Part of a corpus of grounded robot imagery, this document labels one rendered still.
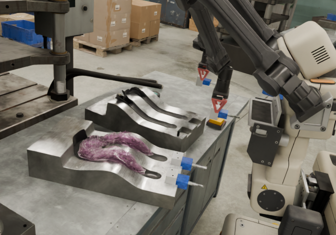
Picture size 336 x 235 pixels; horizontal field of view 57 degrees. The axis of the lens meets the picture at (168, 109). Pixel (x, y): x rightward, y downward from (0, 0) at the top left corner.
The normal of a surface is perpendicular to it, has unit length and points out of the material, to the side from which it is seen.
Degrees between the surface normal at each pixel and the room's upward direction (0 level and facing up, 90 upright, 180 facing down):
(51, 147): 0
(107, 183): 90
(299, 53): 90
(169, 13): 90
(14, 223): 0
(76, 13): 90
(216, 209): 0
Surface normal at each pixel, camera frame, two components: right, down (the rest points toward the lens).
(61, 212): 0.12, -0.90
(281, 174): -0.26, 0.38
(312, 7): -0.57, 0.29
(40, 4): 0.42, 0.44
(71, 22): 0.87, 0.30
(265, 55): 0.16, 0.05
